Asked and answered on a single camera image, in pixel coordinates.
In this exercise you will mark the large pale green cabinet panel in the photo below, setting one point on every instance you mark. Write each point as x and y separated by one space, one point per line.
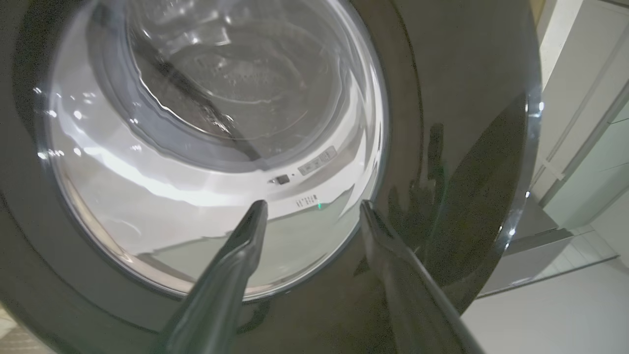
594 177

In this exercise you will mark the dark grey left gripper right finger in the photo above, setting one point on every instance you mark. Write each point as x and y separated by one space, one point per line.
408 295

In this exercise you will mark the dark washing machine door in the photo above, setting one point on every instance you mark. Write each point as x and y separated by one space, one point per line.
432 73

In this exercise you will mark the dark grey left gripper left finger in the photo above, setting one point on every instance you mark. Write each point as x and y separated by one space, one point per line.
221 290

